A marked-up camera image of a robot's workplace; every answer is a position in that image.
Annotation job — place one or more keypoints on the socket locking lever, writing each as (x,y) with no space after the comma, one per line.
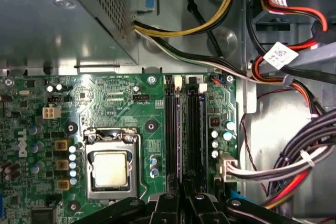
(140,161)

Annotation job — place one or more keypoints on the metal socket cover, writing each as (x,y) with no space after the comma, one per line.
(132,169)

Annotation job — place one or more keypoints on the green motherboard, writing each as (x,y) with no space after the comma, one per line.
(118,119)

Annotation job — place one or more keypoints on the silver CPU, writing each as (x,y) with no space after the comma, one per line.
(110,169)

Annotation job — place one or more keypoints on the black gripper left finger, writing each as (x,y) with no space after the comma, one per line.
(157,211)

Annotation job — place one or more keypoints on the black RAM slot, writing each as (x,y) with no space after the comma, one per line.
(202,87)
(178,81)
(169,129)
(192,129)

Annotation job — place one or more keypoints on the black PC case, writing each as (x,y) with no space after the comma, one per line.
(278,129)

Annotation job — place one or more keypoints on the grey power supply unit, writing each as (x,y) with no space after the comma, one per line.
(52,37)

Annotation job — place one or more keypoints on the white four pin connector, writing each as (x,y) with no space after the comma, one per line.
(51,111)

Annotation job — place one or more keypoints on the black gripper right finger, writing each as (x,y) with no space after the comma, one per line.
(210,213)

